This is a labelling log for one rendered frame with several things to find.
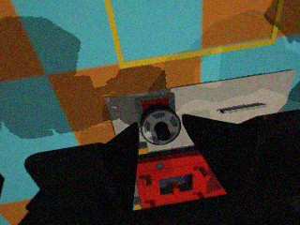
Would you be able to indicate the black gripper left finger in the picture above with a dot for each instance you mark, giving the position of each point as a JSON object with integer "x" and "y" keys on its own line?
{"x": 114, "y": 162}

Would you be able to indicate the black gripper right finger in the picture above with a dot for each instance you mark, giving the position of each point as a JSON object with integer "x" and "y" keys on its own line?
{"x": 233, "y": 151}

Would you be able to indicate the yellow rectangular outline on table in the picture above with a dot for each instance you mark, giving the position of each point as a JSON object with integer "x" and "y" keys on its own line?
{"x": 166, "y": 58}

